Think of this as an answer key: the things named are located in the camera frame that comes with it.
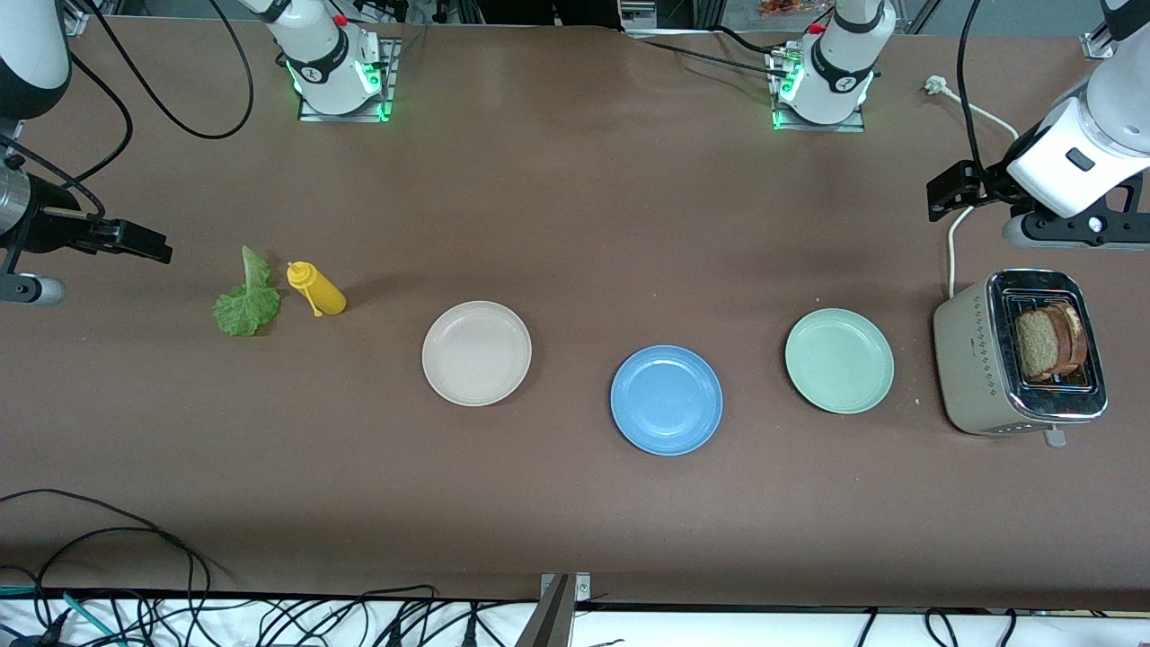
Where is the thin black base cable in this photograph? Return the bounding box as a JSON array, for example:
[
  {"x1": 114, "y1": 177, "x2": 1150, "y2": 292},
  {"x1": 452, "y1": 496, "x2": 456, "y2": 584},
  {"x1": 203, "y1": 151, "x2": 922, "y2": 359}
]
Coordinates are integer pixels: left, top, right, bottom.
[{"x1": 642, "y1": 40, "x2": 788, "y2": 76}]

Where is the beige round plate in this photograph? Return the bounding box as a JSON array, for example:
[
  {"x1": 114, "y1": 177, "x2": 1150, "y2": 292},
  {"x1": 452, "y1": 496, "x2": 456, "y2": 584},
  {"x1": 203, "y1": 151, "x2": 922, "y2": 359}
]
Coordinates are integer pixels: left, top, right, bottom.
[{"x1": 421, "y1": 300, "x2": 533, "y2": 408}]

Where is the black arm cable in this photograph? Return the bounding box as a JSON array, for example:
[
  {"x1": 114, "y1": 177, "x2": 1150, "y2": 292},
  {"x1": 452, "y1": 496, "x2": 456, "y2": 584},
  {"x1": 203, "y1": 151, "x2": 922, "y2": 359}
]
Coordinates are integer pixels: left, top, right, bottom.
[
  {"x1": 0, "y1": 0, "x2": 255, "y2": 221},
  {"x1": 957, "y1": 0, "x2": 998, "y2": 199}
]

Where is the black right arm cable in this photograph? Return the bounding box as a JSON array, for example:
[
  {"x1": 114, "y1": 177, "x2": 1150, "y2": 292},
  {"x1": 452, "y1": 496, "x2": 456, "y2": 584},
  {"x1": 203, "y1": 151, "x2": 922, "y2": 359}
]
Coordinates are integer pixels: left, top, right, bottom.
[{"x1": 0, "y1": 0, "x2": 255, "y2": 221}]

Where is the green lettuce leaf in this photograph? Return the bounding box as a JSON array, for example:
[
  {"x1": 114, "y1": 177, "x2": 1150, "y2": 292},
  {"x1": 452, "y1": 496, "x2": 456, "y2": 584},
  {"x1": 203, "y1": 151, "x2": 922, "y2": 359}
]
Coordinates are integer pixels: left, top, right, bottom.
[{"x1": 212, "y1": 245, "x2": 282, "y2": 339}]

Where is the blue round plate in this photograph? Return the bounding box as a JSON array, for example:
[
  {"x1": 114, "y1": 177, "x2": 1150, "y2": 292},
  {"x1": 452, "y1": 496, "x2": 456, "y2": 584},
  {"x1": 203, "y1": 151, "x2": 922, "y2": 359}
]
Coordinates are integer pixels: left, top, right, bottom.
[{"x1": 610, "y1": 345, "x2": 724, "y2": 456}]

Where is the light green round plate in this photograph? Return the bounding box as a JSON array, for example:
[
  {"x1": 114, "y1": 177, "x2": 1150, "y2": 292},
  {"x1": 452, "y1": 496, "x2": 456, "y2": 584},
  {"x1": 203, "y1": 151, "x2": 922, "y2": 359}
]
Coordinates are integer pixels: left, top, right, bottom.
[{"x1": 784, "y1": 308, "x2": 896, "y2": 415}]

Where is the silver metal bracket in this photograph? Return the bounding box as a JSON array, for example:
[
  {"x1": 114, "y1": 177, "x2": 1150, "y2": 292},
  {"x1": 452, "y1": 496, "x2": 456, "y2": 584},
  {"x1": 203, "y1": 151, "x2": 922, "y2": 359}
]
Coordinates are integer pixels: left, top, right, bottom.
[{"x1": 539, "y1": 572, "x2": 592, "y2": 605}]

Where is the teal cable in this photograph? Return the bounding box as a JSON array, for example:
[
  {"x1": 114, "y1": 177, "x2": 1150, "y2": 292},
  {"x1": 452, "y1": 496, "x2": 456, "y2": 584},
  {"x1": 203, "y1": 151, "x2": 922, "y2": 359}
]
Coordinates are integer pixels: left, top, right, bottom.
[{"x1": 0, "y1": 586, "x2": 122, "y2": 646}]

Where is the brown bread slice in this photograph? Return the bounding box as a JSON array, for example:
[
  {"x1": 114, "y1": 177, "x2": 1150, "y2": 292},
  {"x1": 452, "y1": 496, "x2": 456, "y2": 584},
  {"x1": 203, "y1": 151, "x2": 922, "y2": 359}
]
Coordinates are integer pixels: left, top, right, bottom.
[
  {"x1": 1051, "y1": 301, "x2": 1091, "y2": 375},
  {"x1": 1015, "y1": 307, "x2": 1072, "y2": 381}
]

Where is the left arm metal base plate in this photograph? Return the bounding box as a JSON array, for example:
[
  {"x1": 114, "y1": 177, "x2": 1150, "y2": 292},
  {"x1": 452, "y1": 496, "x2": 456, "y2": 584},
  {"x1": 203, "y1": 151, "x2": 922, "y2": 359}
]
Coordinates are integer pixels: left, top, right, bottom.
[{"x1": 766, "y1": 45, "x2": 868, "y2": 134}]

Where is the yellow mustard squeeze bottle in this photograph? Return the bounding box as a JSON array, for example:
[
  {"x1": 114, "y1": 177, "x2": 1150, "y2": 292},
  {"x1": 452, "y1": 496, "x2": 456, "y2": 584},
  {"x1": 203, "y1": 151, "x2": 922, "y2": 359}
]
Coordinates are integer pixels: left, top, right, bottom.
[{"x1": 287, "y1": 261, "x2": 348, "y2": 318}]

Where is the long black looped cable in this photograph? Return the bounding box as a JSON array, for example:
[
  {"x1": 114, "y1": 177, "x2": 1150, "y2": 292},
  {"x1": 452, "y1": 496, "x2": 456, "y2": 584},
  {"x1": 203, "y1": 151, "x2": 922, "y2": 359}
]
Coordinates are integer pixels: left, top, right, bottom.
[{"x1": 0, "y1": 489, "x2": 236, "y2": 598}]

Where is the thick black base cable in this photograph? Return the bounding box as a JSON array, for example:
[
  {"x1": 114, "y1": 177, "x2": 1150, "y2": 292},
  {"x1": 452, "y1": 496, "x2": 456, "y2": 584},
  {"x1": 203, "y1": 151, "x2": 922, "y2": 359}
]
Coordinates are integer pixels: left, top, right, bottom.
[{"x1": 714, "y1": 24, "x2": 784, "y2": 55}]

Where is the beige chrome toaster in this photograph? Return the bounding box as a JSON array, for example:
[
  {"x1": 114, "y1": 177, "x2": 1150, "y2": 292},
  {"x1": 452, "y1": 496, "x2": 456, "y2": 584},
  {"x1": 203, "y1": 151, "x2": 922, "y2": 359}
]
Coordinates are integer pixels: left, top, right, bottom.
[{"x1": 933, "y1": 269, "x2": 1109, "y2": 448}]

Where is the white toaster power cord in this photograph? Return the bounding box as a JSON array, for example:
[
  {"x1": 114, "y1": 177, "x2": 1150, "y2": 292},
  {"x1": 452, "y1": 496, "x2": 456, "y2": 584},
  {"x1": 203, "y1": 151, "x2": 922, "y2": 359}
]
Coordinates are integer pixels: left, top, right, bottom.
[{"x1": 925, "y1": 76, "x2": 1021, "y2": 302}]

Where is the short black looped cable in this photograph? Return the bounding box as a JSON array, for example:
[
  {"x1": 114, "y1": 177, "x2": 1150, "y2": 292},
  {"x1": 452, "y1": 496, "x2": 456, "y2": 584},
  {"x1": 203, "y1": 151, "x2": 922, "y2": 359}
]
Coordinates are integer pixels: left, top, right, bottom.
[{"x1": 34, "y1": 527, "x2": 197, "y2": 623}]

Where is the grey metal pole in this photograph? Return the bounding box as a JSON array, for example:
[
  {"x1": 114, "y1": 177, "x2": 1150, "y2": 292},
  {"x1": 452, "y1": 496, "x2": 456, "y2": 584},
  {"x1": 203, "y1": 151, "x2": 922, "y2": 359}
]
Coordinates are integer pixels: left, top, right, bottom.
[{"x1": 514, "y1": 575, "x2": 576, "y2": 647}]

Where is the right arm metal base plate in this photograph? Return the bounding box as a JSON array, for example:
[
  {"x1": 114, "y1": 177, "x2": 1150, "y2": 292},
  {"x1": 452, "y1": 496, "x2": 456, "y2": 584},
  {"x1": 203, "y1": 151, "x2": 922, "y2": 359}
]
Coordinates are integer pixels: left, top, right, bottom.
[{"x1": 296, "y1": 38, "x2": 401, "y2": 122}]

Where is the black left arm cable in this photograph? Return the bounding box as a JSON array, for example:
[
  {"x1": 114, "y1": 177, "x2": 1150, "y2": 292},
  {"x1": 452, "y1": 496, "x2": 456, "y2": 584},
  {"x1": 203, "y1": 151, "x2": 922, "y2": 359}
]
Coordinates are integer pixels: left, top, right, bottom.
[{"x1": 957, "y1": 0, "x2": 998, "y2": 199}]

